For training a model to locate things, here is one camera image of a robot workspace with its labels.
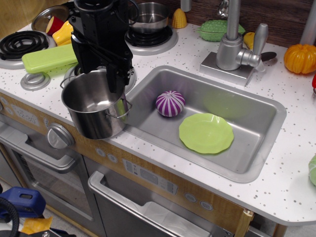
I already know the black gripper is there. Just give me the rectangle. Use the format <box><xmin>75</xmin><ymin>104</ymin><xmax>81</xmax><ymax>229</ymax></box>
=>
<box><xmin>69</xmin><ymin>7</ymin><xmax>133</xmax><ymax>93</ymax></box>

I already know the large steel pot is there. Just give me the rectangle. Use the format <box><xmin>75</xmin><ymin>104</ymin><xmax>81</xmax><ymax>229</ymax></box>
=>
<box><xmin>61</xmin><ymin>70</ymin><xmax>132</xmax><ymax>140</ymax></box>

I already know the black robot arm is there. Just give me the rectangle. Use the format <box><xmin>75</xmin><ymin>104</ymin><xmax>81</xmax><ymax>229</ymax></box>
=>
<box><xmin>69</xmin><ymin>0</ymin><xmax>133</xmax><ymax>92</ymax></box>

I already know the steel pot lid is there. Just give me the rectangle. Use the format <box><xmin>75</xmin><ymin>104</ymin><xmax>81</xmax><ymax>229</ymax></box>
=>
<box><xmin>31</xmin><ymin>5</ymin><xmax>69</xmax><ymax>32</ymax></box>

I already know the silver sink basin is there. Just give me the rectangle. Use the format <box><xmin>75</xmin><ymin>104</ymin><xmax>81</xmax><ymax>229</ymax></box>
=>
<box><xmin>126</xmin><ymin>66</ymin><xmax>286</xmax><ymax>183</ymax></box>

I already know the green plastic cutting board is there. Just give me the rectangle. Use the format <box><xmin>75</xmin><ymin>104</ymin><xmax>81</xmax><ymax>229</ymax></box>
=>
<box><xmin>22</xmin><ymin>44</ymin><xmax>77</xmax><ymax>74</ymax></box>

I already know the black rear right burner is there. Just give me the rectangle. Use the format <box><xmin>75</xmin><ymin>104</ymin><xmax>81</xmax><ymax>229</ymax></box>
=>
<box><xmin>125</xmin><ymin>26</ymin><xmax>178</xmax><ymax>56</ymax></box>

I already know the yellow toy bell pepper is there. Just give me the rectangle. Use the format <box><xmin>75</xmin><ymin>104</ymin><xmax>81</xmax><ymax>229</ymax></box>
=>
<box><xmin>52</xmin><ymin>21</ymin><xmax>74</xmax><ymax>46</ymax></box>

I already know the red toy apple half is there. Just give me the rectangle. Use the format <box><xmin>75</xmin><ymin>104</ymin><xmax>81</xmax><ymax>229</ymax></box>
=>
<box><xmin>45</xmin><ymin>16</ymin><xmax>64</xmax><ymax>36</ymax></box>

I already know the silver stove knob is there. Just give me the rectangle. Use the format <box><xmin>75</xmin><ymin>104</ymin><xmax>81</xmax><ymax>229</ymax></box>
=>
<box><xmin>20</xmin><ymin>72</ymin><xmax>50</xmax><ymax>91</ymax></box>

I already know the small steel saucepan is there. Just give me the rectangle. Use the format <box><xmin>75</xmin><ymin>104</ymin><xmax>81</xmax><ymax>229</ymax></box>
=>
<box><xmin>128</xmin><ymin>2</ymin><xmax>170</xmax><ymax>34</ymax></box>

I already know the purple white striped ball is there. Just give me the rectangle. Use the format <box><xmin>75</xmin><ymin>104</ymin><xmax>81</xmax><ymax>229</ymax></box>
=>
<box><xmin>156</xmin><ymin>90</ymin><xmax>186</xmax><ymax>118</ymax></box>

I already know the silver oven dial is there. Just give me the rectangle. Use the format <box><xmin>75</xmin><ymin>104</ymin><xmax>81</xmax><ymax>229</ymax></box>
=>
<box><xmin>46</xmin><ymin>122</ymin><xmax>75</xmax><ymax>150</ymax></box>

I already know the black left front burner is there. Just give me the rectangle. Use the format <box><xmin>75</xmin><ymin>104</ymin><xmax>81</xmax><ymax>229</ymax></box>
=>
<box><xmin>0</xmin><ymin>31</ymin><xmax>56</xmax><ymax>70</ymax></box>

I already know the yellow toy corn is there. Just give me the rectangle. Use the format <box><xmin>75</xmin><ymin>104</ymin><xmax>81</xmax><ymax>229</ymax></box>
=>
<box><xmin>172</xmin><ymin>8</ymin><xmax>187</xmax><ymax>29</ymax></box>

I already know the green plastic plate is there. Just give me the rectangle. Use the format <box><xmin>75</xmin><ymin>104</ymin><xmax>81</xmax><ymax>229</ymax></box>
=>
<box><xmin>179</xmin><ymin>113</ymin><xmax>234</xmax><ymax>154</ymax></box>

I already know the green toy bitter gourd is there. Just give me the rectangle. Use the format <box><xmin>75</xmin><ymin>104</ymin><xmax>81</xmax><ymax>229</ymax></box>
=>
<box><xmin>197</xmin><ymin>20</ymin><xmax>245</xmax><ymax>41</ymax></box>

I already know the silver toy faucet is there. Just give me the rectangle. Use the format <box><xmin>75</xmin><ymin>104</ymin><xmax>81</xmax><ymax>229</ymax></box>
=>
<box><xmin>199</xmin><ymin>0</ymin><xmax>269</xmax><ymax>86</ymax></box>

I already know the blue clamp tool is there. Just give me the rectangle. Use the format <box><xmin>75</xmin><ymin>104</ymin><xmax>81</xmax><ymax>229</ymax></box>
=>
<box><xmin>0</xmin><ymin>187</ymin><xmax>46</xmax><ymax>218</ymax></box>

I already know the orange toy pumpkin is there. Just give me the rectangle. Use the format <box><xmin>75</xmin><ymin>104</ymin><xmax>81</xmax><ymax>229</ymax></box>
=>
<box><xmin>283</xmin><ymin>44</ymin><xmax>316</xmax><ymax>74</ymax></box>

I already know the red toy at edge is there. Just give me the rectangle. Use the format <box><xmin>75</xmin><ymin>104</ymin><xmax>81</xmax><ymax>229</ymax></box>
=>
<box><xmin>312</xmin><ymin>75</ymin><xmax>316</xmax><ymax>95</ymax></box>

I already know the green toy cabbage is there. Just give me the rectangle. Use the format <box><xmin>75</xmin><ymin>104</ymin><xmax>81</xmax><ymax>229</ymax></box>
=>
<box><xmin>308</xmin><ymin>156</ymin><xmax>316</xmax><ymax>186</ymax></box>

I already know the oven door with handle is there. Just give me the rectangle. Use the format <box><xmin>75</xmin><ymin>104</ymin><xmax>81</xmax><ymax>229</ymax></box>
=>
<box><xmin>0</xmin><ymin>116</ymin><xmax>99</xmax><ymax>235</ymax></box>

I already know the dishwasher door with handle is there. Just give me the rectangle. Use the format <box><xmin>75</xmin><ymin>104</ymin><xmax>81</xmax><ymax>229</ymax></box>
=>
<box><xmin>88</xmin><ymin>171</ymin><xmax>234</xmax><ymax>237</ymax></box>

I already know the black cable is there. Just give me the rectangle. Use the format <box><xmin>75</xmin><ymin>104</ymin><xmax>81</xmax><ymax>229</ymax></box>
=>
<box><xmin>0</xmin><ymin>197</ymin><xmax>20</xmax><ymax>237</ymax></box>

